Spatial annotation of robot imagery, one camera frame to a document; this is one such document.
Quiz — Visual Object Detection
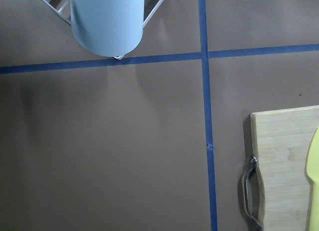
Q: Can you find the yellow plastic knife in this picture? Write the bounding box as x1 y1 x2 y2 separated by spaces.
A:
306 128 319 231

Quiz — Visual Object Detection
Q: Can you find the light blue cup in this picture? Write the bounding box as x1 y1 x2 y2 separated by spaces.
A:
71 0 145 57

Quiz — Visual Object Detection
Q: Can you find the white wire cup rack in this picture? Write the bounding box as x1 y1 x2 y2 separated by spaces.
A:
41 0 164 60

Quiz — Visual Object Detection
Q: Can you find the metal cutting board handle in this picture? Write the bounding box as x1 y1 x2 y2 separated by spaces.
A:
242 154 263 231

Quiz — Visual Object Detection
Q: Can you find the bamboo cutting board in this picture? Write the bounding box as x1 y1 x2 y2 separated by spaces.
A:
250 106 319 231

